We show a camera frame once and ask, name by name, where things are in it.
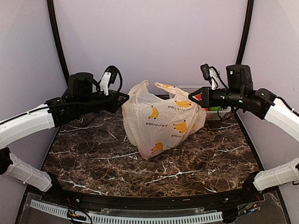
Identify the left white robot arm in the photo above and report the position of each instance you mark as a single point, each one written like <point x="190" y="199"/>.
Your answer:
<point x="84" y="95"/>

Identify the green watermelon toy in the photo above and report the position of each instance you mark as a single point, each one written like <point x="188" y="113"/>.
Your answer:
<point x="215" y="109"/>

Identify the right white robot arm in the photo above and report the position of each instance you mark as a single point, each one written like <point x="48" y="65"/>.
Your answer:
<point x="266" y="106"/>

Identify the white slotted cable duct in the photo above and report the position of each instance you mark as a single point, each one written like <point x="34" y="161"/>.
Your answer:
<point x="114" y="216"/>

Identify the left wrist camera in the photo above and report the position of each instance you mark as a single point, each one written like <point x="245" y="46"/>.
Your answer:
<point x="108" y="78"/>

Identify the right black frame post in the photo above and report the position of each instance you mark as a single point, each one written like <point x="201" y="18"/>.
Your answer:
<point x="245" y="31"/>

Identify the black front rail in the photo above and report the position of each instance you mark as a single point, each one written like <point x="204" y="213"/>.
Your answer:
<point x="229" y="201"/>

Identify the white plastic basket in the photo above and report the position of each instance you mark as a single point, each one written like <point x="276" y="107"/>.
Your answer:
<point x="210" y="115"/>

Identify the black frame post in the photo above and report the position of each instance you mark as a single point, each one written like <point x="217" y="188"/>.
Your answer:
<point x="57" y="39"/>
<point x="245" y="31"/>

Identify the left black frame post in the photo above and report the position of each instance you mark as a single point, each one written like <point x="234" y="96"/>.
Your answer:
<point x="57" y="39"/>

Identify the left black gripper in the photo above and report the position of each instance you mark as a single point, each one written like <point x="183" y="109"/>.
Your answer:
<point x="115" y="104"/>

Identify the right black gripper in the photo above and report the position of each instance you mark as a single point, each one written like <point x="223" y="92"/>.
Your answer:
<point x="206" y="98"/>

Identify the banana print plastic bag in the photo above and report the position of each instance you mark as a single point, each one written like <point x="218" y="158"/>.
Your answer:
<point x="155" y="125"/>

